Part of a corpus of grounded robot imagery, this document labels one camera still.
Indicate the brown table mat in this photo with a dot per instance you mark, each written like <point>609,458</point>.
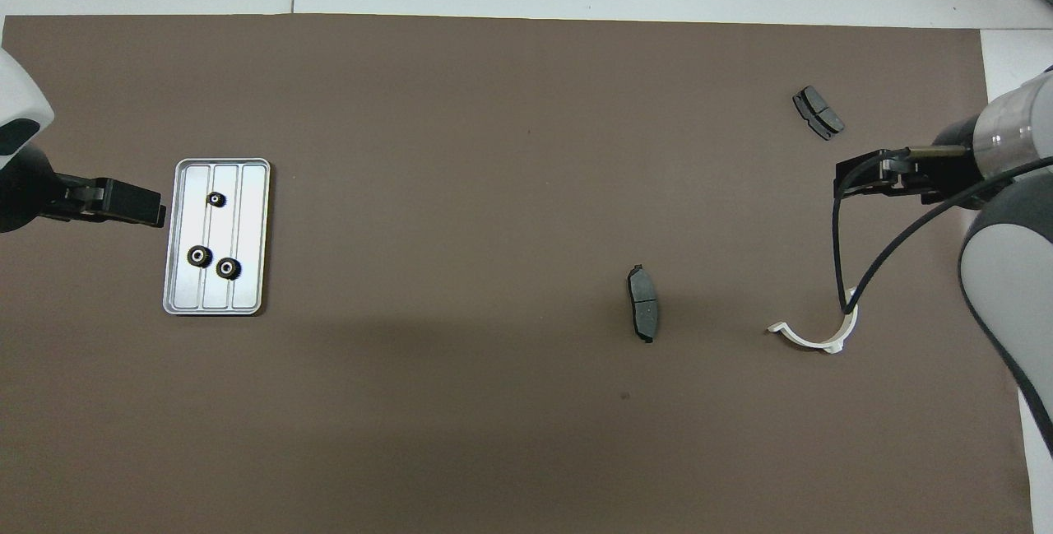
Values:
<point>494,147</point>

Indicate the short dark grey brake pad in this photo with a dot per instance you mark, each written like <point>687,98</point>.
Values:
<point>818,113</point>

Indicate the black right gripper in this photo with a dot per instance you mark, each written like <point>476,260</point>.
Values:
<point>954,176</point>

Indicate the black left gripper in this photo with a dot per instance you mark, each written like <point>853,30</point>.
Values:
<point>29,192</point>

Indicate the silver metal tray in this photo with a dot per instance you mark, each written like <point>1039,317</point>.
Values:
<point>247,229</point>

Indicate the long dark grey brake pad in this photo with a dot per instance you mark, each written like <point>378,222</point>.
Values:
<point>643,304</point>

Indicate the small black bearing gear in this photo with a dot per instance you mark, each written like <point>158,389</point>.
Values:
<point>215,199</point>

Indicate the white semicircular pipe clamp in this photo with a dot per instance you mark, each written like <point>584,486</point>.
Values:
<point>814,343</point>

